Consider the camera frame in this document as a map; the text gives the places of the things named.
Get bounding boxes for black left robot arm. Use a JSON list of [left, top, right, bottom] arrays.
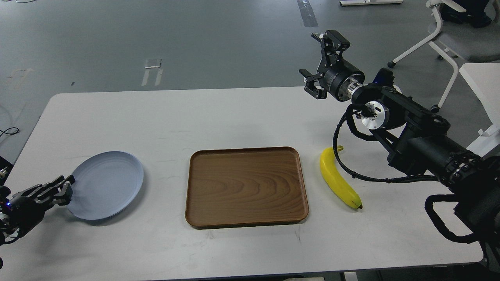
[[0, 174, 75, 245]]

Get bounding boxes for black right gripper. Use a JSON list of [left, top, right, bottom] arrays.
[[299, 30, 365, 102]]

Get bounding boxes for white grey office chair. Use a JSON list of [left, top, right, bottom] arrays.
[[387, 0, 500, 113]]

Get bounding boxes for white table base far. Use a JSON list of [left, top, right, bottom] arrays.
[[339, 0, 404, 7]]

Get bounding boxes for brown wooden tray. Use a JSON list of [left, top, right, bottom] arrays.
[[185, 146, 309, 229]]

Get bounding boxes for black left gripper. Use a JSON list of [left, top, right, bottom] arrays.
[[10, 175, 75, 223]]

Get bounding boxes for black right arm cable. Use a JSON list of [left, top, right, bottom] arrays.
[[333, 109, 438, 184]]

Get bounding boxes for light blue plate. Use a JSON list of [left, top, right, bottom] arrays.
[[67, 151, 144, 221]]

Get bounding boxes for white side table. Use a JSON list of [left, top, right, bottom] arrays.
[[459, 62, 500, 157]]

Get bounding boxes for yellow banana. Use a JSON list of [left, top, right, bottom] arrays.
[[319, 146, 364, 210]]

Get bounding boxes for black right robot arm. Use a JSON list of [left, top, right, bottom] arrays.
[[299, 30, 500, 271]]

